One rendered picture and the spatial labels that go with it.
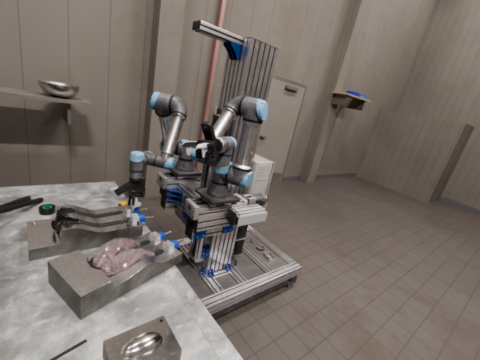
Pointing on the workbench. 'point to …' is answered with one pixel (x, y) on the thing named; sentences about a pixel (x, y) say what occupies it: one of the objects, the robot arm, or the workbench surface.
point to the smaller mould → (143, 343)
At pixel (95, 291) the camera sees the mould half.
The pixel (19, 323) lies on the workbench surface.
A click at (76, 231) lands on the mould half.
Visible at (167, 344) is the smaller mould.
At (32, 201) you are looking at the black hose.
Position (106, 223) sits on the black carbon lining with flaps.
